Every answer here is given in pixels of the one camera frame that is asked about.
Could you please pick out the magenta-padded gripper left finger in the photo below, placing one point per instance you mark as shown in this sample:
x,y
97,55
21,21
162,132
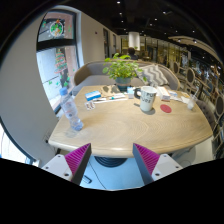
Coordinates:
x,y
77,159

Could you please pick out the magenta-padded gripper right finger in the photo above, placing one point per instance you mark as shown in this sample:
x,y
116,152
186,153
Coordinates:
x,y
146,159

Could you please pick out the clear blue-capped water bottle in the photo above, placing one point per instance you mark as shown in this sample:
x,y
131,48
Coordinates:
x,y
70,111

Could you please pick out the flat round red coaster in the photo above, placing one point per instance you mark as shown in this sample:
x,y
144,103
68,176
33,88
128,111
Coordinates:
x,y
165,108

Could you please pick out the small clear case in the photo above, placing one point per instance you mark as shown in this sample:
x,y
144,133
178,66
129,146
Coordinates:
x,y
89,105

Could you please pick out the white printed mug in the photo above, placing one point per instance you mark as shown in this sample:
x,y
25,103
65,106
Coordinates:
x,y
147,99

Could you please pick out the blue and white box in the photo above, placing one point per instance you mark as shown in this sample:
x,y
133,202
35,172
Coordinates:
x,y
92,95

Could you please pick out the orange and white box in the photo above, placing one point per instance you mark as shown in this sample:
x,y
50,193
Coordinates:
x,y
163,93

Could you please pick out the white tube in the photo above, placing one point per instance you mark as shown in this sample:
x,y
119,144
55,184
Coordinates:
x,y
111,98

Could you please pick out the small white blue-topped box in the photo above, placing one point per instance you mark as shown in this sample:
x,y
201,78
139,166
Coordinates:
x,y
173,94

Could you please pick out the grey tufted chair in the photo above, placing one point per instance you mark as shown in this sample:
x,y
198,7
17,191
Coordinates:
x,y
206,113

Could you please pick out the grey curved sofa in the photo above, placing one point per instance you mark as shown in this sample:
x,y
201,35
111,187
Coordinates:
x,y
91,78

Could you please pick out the grey white chevron cushion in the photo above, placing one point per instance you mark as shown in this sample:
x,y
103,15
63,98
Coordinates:
x,y
155,75

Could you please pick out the green potted plant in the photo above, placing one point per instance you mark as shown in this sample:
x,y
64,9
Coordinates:
x,y
121,70

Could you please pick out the group of grey-backed chairs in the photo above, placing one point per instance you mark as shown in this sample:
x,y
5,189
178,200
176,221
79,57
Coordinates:
x,y
190,76

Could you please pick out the dark-framed decorated window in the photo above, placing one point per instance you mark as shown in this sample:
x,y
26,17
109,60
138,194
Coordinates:
x,y
55,66

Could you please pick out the person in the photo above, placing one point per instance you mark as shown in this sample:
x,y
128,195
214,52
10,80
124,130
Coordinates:
x,y
132,53

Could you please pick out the group of ceiling spotlights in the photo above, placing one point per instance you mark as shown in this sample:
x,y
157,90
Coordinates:
x,y
118,2

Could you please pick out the black table pedestal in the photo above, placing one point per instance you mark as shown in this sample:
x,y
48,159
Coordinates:
x,y
110,161

